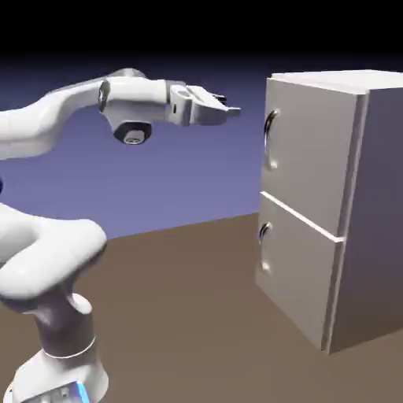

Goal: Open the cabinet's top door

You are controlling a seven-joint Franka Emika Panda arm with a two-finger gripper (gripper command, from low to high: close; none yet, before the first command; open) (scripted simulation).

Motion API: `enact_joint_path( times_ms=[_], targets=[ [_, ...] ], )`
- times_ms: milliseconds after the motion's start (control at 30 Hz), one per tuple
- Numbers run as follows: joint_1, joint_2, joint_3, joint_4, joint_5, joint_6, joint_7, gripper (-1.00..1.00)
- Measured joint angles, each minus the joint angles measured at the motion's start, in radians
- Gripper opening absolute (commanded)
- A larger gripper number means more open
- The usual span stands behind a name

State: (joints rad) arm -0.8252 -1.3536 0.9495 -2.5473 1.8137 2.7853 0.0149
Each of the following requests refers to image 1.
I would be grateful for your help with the short white cabinet door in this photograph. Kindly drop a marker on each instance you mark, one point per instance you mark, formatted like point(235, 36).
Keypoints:
point(296, 270)

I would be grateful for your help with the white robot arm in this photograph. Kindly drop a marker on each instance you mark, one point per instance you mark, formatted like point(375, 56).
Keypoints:
point(132, 97)

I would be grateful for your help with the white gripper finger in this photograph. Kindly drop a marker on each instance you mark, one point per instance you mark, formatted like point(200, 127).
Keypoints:
point(219, 98)
point(233, 111)

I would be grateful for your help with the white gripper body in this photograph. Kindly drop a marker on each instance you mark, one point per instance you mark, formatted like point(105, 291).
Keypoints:
point(203, 108)

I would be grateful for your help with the white cabinet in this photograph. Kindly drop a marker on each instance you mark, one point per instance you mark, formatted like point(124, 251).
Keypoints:
point(371, 204)

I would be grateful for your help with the tall white cabinet door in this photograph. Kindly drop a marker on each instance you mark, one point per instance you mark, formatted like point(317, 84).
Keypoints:
point(311, 157)

